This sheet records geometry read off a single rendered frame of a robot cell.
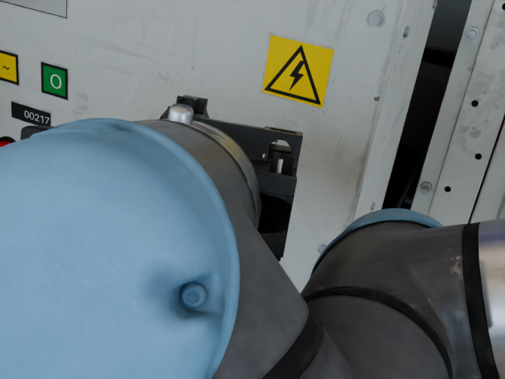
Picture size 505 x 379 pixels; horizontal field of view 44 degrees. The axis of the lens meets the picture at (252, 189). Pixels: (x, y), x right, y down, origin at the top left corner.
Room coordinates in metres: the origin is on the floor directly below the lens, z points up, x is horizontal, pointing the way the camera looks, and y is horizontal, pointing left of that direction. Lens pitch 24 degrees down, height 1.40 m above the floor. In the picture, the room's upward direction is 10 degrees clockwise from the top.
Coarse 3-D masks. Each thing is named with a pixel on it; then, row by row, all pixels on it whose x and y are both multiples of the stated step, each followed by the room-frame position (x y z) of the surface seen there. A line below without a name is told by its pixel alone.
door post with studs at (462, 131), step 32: (480, 0) 0.74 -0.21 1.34; (480, 32) 0.73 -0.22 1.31; (480, 64) 0.73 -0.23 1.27; (448, 96) 0.74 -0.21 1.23; (480, 96) 0.72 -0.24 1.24; (448, 128) 0.73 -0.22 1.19; (480, 128) 0.72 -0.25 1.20; (448, 160) 0.73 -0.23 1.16; (480, 160) 0.72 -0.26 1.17; (416, 192) 0.74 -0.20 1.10; (448, 192) 0.72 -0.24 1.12; (448, 224) 0.72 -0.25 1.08
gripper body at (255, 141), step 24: (216, 120) 0.33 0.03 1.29; (240, 144) 0.32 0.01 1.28; (264, 144) 0.32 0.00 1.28; (264, 168) 0.28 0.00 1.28; (288, 168) 0.32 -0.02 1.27; (264, 192) 0.26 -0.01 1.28; (288, 192) 0.26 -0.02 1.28; (264, 216) 0.31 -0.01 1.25; (288, 216) 0.26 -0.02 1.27; (264, 240) 0.25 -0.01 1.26
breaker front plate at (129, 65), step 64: (128, 0) 0.57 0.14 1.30; (192, 0) 0.55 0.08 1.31; (256, 0) 0.53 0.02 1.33; (320, 0) 0.52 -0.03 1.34; (384, 0) 0.50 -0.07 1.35; (64, 64) 0.60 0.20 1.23; (128, 64) 0.57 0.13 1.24; (192, 64) 0.55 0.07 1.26; (256, 64) 0.53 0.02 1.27; (384, 64) 0.50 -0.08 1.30; (0, 128) 0.63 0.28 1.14; (320, 128) 0.52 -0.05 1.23; (320, 192) 0.52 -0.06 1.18
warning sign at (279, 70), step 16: (272, 48) 0.53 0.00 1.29; (288, 48) 0.52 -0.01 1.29; (304, 48) 0.52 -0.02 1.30; (320, 48) 0.51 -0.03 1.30; (272, 64) 0.53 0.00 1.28; (288, 64) 0.52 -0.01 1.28; (304, 64) 0.52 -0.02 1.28; (320, 64) 0.51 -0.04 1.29; (272, 80) 0.53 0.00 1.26; (288, 80) 0.52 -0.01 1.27; (304, 80) 0.52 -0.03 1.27; (320, 80) 0.51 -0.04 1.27; (288, 96) 0.52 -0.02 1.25; (304, 96) 0.52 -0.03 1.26; (320, 96) 0.51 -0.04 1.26
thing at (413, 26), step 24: (408, 0) 0.50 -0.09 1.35; (432, 0) 0.66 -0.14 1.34; (408, 24) 0.53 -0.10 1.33; (408, 48) 0.57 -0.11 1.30; (408, 72) 0.62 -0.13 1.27; (384, 96) 0.50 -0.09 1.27; (408, 96) 0.68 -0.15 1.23; (384, 120) 0.54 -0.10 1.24; (384, 144) 0.58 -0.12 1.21; (384, 168) 0.64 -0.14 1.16; (360, 192) 0.50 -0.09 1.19; (384, 192) 0.70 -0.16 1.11; (360, 216) 0.54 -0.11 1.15
